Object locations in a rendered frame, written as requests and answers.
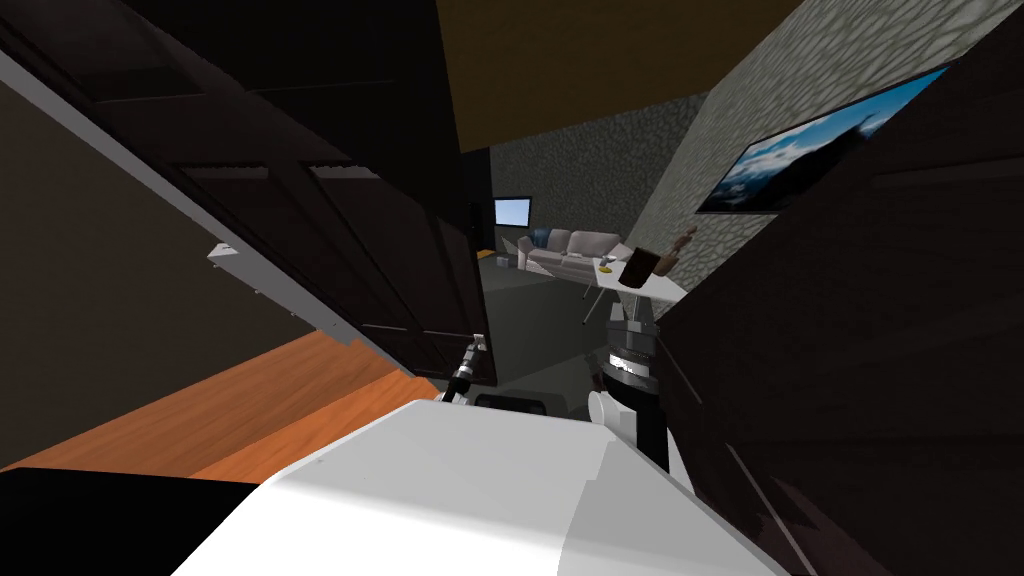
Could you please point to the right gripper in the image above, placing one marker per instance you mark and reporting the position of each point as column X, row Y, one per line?
column 631, row 336

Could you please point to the white table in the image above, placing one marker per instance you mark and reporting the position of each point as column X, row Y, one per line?
column 660, row 286

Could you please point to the dark brown door leaf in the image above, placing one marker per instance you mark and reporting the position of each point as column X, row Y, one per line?
column 864, row 360
column 320, row 160

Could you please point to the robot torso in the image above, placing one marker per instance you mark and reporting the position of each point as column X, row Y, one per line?
column 448, row 496

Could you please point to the bright blue screen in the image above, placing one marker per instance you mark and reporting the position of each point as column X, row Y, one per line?
column 512, row 212

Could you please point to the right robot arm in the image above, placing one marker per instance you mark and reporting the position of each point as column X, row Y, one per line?
column 644, row 416

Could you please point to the sky landscape wall picture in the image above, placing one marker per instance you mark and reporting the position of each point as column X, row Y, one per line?
column 800, row 160

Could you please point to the pale grey sofa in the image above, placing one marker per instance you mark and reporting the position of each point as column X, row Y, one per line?
column 572, row 246

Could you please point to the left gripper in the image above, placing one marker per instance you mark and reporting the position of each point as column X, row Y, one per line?
column 475, row 346

